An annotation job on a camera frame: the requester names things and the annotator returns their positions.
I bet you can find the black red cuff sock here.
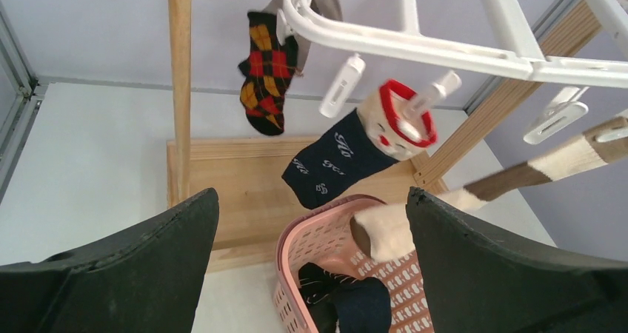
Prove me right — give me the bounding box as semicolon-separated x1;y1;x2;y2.
281;79;438;209

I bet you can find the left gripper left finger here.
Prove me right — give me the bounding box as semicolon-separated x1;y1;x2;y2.
1;188;219;332

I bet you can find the brown patterned sock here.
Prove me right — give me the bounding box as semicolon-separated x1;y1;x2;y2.
238;10;298;136

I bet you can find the white plastic clip hanger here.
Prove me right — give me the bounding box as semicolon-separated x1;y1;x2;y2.
276;0;627;144

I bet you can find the black striped sock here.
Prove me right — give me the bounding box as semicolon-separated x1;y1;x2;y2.
298;263;358;332

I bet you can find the brown beige striped sock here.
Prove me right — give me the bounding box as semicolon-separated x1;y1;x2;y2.
350;112;627;263

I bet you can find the pink plastic basket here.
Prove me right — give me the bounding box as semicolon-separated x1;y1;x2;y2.
273;194;434;332

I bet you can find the wooden hanging rack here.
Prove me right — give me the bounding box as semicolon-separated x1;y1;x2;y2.
165;0;628;273

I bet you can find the navy dark sock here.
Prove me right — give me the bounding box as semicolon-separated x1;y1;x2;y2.
330;277;392;333

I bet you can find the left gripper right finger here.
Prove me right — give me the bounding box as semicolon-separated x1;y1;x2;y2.
406;187;627;332

